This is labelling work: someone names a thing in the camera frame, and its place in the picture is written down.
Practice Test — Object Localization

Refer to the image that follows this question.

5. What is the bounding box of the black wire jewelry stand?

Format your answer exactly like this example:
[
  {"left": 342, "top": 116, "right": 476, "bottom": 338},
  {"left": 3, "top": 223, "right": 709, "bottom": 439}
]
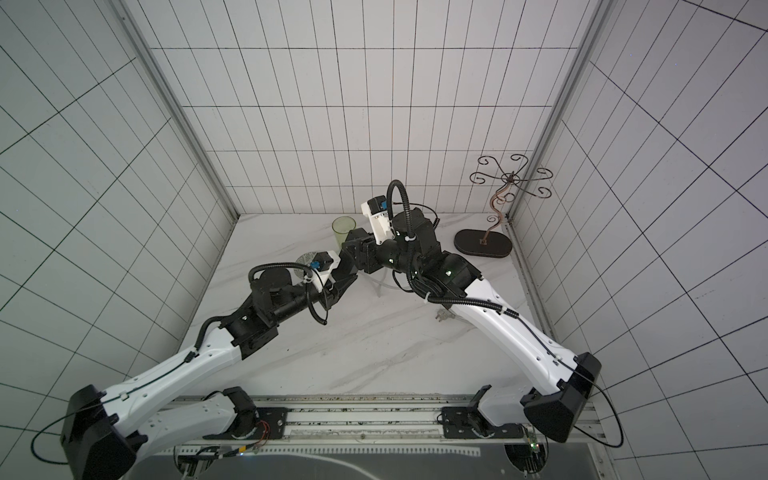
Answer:
[{"left": 453, "top": 154, "right": 554, "bottom": 258}]

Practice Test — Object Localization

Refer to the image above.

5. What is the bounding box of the green patterned ceramic bowl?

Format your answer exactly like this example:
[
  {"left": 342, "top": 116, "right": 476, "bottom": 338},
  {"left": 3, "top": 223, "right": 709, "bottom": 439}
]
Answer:
[{"left": 294, "top": 251, "right": 317, "bottom": 280}]

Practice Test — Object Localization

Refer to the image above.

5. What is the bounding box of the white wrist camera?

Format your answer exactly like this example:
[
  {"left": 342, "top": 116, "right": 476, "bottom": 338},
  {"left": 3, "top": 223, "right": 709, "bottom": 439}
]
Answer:
[
  {"left": 361, "top": 195, "right": 394, "bottom": 245},
  {"left": 309, "top": 251, "right": 341, "bottom": 292}
]

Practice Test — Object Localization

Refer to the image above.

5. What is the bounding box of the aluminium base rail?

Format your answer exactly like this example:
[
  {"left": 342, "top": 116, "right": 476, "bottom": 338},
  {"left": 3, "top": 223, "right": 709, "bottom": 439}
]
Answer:
[{"left": 119, "top": 394, "right": 601, "bottom": 457}]

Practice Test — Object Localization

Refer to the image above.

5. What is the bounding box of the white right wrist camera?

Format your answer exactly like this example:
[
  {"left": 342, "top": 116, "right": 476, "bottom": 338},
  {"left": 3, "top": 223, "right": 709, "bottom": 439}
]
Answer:
[{"left": 361, "top": 195, "right": 394, "bottom": 245}]

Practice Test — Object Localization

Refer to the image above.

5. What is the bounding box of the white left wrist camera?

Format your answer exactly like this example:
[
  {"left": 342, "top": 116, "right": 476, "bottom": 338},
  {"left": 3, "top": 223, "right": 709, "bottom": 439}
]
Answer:
[{"left": 309, "top": 251, "right": 341, "bottom": 292}]

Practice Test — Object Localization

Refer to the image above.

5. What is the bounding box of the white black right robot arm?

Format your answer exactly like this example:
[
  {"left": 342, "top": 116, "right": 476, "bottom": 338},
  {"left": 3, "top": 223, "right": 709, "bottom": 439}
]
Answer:
[{"left": 342, "top": 180, "right": 602, "bottom": 443}]

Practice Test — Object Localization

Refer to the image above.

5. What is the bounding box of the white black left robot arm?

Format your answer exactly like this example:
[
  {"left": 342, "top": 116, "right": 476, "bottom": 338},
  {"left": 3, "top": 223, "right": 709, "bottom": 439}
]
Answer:
[{"left": 60, "top": 260, "right": 357, "bottom": 479}]

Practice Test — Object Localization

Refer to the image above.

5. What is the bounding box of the green glass tumbler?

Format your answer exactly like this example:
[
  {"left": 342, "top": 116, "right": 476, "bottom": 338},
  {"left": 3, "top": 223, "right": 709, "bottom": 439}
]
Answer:
[{"left": 331, "top": 216, "right": 357, "bottom": 248}]

